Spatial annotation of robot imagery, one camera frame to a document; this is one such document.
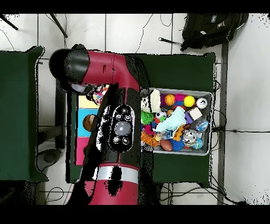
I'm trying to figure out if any polka-dot cloth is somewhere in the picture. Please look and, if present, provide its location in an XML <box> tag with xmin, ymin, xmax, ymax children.
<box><xmin>91</xmin><ymin>84</ymin><xmax>111</xmax><ymax>106</ymax></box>

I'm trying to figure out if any wooden box with three holes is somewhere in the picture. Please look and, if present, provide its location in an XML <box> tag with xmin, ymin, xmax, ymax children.
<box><xmin>75</xmin><ymin>94</ymin><xmax>102</xmax><ymax>166</ymax></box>

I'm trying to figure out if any clear mesh bin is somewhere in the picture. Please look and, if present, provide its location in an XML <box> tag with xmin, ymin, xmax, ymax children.
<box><xmin>140</xmin><ymin>87</ymin><xmax>214</xmax><ymax>156</ymax></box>

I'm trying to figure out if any cream yellow cloth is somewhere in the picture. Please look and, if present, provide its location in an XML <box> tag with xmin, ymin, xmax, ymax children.
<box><xmin>142</xmin><ymin>89</ymin><xmax>162</xmax><ymax>114</ymax></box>

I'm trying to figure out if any small soccer ball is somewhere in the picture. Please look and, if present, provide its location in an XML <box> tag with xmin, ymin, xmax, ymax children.
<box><xmin>154</xmin><ymin>111</ymin><xmax>168</xmax><ymax>123</ymax></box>

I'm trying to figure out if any orange plastic toy brick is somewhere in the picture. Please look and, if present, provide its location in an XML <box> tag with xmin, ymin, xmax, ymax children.
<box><xmin>141</xmin><ymin>133</ymin><xmax>160</xmax><ymax>148</ymax></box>

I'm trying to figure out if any small orange basketball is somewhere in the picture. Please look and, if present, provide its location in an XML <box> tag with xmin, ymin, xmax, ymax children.
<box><xmin>164</xmin><ymin>94</ymin><xmax>176</xmax><ymax>106</ymax></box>

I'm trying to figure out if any mint green cloth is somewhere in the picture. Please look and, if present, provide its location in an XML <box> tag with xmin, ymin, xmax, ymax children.
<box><xmin>155</xmin><ymin>106</ymin><xmax>187</xmax><ymax>134</ymax></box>

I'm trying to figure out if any pink spiky ball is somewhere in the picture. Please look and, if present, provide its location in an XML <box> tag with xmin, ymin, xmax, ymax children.
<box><xmin>175</xmin><ymin>93</ymin><xmax>187</xmax><ymax>106</ymax></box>

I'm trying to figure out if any silver drink can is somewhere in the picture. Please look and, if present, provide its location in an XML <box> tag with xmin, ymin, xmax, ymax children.
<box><xmin>183</xmin><ymin>130</ymin><xmax>198</xmax><ymax>146</ymax></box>

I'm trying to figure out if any grey round base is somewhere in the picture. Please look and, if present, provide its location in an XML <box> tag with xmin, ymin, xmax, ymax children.
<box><xmin>37</xmin><ymin>148</ymin><xmax>62</xmax><ymax>172</ymax></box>

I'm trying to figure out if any black backpack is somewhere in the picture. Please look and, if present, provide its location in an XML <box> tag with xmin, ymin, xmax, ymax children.
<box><xmin>180</xmin><ymin>13</ymin><xmax>249</xmax><ymax>51</ymax></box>

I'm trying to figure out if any dark green side tablecloth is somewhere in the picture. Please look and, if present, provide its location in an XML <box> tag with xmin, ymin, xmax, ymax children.
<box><xmin>0</xmin><ymin>45</ymin><xmax>48</xmax><ymax>182</ymax></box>

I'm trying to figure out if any black tripod leg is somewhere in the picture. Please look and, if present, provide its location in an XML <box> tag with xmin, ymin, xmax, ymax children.
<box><xmin>0</xmin><ymin>14</ymin><xmax>20</xmax><ymax>31</ymax></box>
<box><xmin>50</xmin><ymin>13</ymin><xmax>68</xmax><ymax>39</ymax></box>

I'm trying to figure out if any black cable with plug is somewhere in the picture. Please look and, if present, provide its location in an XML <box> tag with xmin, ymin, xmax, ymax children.
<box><xmin>158</xmin><ymin>37</ymin><xmax>183</xmax><ymax>46</ymax></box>

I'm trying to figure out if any thin black floor cable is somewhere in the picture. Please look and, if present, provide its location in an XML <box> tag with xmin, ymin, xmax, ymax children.
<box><xmin>134</xmin><ymin>13</ymin><xmax>155</xmax><ymax>54</ymax></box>

